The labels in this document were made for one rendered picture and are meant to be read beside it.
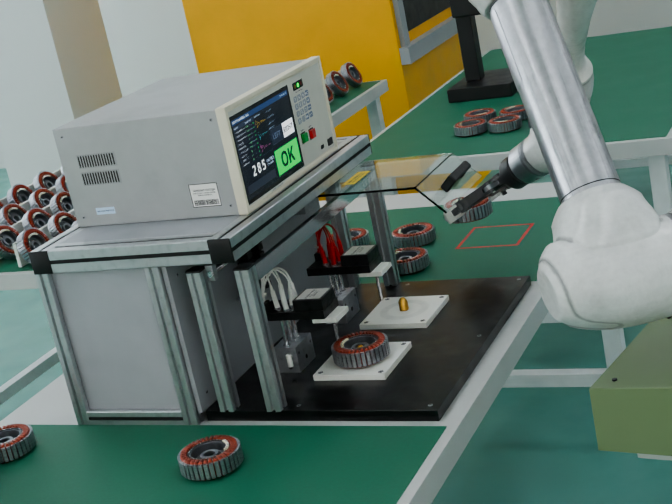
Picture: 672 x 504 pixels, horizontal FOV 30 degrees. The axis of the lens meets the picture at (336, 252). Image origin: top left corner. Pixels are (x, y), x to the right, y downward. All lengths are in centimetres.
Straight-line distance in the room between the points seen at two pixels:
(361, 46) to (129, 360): 381
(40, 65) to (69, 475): 418
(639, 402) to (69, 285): 110
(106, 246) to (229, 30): 406
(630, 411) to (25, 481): 110
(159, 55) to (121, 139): 637
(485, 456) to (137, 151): 168
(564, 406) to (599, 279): 202
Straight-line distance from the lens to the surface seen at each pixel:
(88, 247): 238
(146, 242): 231
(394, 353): 244
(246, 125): 235
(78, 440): 249
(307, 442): 223
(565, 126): 203
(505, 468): 361
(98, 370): 249
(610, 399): 199
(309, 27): 615
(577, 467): 357
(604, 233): 193
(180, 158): 236
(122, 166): 244
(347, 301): 268
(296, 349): 246
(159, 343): 238
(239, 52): 634
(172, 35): 869
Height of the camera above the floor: 170
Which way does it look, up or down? 17 degrees down
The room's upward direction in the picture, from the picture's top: 12 degrees counter-clockwise
